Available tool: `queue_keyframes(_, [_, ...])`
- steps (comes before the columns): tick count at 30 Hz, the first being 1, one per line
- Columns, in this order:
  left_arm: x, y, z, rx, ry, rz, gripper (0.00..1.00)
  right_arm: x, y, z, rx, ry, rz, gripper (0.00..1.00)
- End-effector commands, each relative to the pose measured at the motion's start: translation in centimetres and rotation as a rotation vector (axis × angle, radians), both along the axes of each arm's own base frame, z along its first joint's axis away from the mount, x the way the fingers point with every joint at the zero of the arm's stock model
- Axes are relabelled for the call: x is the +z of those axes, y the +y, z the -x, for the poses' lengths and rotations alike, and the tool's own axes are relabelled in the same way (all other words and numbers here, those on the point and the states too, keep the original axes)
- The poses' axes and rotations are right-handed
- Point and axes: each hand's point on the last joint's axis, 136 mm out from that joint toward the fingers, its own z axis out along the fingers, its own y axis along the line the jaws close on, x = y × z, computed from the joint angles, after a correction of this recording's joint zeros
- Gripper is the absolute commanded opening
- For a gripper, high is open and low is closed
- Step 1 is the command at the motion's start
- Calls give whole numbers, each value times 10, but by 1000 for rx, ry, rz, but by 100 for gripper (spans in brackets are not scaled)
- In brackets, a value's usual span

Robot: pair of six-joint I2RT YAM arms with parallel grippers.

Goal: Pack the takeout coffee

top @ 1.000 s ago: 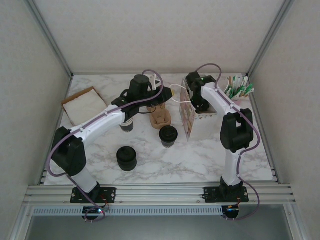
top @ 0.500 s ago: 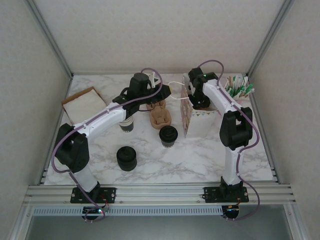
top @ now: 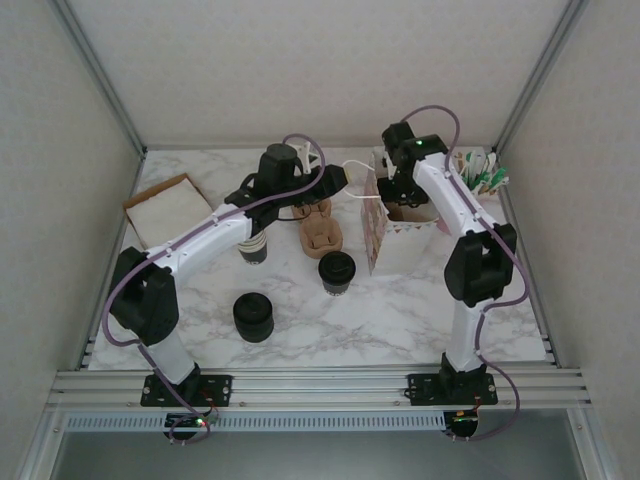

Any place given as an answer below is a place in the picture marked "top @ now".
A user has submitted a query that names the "brown pulp cup carrier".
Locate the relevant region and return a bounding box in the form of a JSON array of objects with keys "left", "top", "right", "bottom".
[{"left": 291, "top": 198, "right": 345, "bottom": 260}]

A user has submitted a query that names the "black plastic cup lid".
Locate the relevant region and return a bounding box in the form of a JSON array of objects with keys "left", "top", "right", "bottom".
[{"left": 317, "top": 251, "right": 357, "bottom": 287}]

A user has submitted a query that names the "white paper takeout bag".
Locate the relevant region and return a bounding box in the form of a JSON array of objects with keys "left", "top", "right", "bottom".
[{"left": 342, "top": 149, "right": 454, "bottom": 278}]

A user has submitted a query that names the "brown cardboard napkin tray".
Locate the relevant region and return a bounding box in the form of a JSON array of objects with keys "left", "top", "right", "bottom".
[{"left": 122, "top": 172, "right": 214, "bottom": 250}]

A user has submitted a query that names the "stack of paper cups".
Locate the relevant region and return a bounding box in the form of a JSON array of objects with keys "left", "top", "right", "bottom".
[{"left": 237, "top": 232, "right": 270, "bottom": 268}]

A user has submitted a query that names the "stack of black lids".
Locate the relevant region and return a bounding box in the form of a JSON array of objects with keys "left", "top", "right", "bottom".
[{"left": 232, "top": 292, "right": 277, "bottom": 344}]

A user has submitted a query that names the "small black controller board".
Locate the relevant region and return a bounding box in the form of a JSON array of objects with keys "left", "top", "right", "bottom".
[
  {"left": 451, "top": 409, "right": 480, "bottom": 437},
  {"left": 166, "top": 412, "right": 210, "bottom": 431}
]

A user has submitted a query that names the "aluminium frame post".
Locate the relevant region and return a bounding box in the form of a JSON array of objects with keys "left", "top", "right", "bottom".
[
  {"left": 491, "top": 0, "right": 595, "bottom": 155},
  {"left": 49, "top": 0, "right": 149, "bottom": 157}
]

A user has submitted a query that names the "aluminium mounting rail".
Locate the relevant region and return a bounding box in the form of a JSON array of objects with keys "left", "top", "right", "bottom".
[{"left": 47, "top": 368, "right": 594, "bottom": 415}]

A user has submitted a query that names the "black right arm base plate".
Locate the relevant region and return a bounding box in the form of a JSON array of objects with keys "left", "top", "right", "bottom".
[{"left": 407, "top": 372, "right": 500, "bottom": 407}]

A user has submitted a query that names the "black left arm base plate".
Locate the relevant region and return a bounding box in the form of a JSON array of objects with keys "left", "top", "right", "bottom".
[{"left": 139, "top": 373, "right": 234, "bottom": 407}]

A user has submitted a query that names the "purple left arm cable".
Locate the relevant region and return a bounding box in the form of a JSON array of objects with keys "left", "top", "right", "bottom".
[{"left": 102, "top": 132, "right": 329, "bottom": 445}]

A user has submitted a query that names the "white slotted cable duct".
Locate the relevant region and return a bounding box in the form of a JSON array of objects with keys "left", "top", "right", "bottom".
[{"left": 64, "top": 412, "right": 447, "bottom": 433}]

